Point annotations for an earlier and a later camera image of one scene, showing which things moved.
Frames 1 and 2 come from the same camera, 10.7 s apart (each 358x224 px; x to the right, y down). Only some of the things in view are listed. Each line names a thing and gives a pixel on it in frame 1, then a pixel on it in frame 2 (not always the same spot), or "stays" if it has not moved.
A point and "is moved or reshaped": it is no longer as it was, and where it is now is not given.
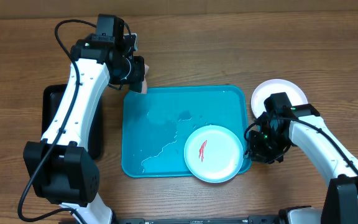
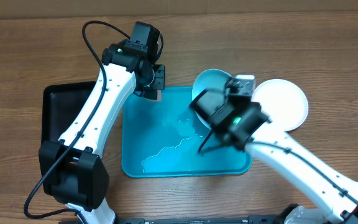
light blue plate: (213, 154) → (213, 79)
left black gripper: (138, 64) → (161, 82)
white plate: (294, 93) stays
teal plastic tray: (156, 126) stays
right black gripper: (258, 154) → (257, 106)
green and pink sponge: (140, 86) is moved or reshaped
